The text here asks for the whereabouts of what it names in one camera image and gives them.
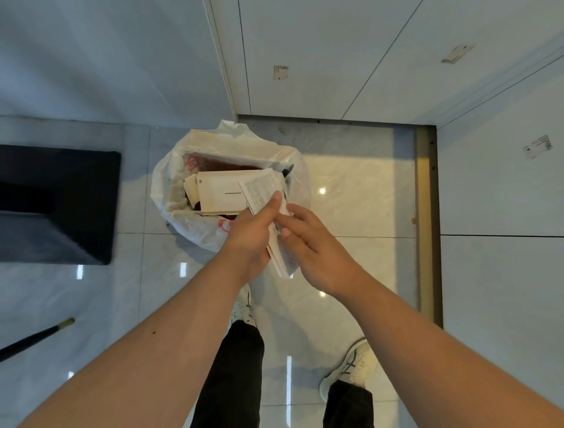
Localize person's right hand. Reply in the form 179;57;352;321
279;204;367;297

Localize person's left forearm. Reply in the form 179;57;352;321
18;260;252;428

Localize person's right white shoe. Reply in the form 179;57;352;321
318;338;379;402

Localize brass door threshold strip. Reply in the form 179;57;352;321
413;125;444;330

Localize white printed paper sheets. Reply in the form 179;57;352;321
239;169;295;279

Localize black furniture block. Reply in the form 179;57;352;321
0;144;122;266

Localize person's left white shoe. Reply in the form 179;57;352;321
228;284;257;330

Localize person's right forearm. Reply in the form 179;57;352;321
326;270;564;428

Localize person's left black trouser leg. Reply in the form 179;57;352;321
189;320;265;428

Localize red packaging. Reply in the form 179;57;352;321
185;154;265;173

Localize person's right black trouser leg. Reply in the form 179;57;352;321
323;379;375;428

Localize person's left hand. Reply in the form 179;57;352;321
219;190;283;284

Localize person's white shoe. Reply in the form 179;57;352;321
228;284;257;330
318;338;379;402

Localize white plastic bag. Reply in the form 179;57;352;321
150;119;312;255

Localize black stick with brass tip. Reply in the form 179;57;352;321
0;317;76;363

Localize person's black trouser leg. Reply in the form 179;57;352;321
323;379;375;428
189;320;265;428

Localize beige cardboard box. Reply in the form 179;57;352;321
184;169;267;217

